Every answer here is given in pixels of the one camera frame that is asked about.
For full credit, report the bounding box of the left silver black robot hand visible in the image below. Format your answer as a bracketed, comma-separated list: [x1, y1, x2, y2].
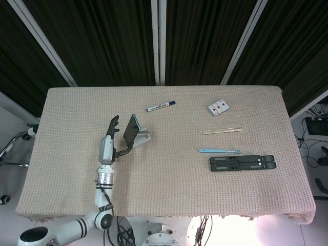
[98, 115, 134, 165]

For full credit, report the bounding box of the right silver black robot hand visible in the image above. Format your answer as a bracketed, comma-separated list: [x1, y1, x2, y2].
[314, 146, 328, 197]

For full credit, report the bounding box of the black smartphone teal edge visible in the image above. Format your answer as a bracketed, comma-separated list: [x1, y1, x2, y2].
[122, 113, 140, 143]

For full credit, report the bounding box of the grey round robot base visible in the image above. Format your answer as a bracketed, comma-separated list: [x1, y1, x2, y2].
[141, 222, 179, 246]

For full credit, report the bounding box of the white folding phone stand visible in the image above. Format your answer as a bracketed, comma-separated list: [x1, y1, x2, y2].
[132, 127, 152, 149]

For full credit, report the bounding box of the black folding laptop stand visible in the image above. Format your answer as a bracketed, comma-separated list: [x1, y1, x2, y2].
[209, 154, 277, 172]

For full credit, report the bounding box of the black electronic device box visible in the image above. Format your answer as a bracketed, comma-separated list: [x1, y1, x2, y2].
[306, 116, 328, 136]

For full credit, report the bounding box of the blue whiteboard marker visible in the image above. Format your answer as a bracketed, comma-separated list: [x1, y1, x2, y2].
[146, 100, 176, 113]

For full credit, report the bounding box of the beige waffle tablecloth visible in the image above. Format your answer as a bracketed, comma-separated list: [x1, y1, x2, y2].
[15, 86, 316, 225]

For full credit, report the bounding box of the chrome office chair base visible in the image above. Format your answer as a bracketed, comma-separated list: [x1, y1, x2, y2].
[0, 130, 30, 169]

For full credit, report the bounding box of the light blue toothbrush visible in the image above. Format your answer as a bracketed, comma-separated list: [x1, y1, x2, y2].
[198, 148, 241, 155]

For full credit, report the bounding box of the wrapped wooden chopsticks pair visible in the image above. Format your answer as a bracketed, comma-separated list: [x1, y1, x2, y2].
[202, 126, 246, 136]

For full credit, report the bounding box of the dark curtain panel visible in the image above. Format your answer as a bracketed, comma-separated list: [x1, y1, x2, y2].
[22, 0, 157, 87]
[227, 0, 328, 116]
[165, 0, 257, 86]
[0, 0, 73, 111]

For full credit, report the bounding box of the playing card deck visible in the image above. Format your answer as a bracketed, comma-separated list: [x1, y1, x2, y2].
[207, 99, 230, 117]

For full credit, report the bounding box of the white metal frame rail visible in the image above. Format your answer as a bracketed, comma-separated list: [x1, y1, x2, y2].
[0, 91, 40, 125]
[289, 91, 328, 121]

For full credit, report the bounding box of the black floor cable bundle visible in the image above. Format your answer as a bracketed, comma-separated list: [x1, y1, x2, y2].
[107, 216, 136, 246]

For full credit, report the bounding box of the white metal frame post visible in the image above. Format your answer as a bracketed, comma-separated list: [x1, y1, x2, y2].
[150, 0, 167, 86]
[220, 0, 269, 85]
[6, 0, 77, 87]

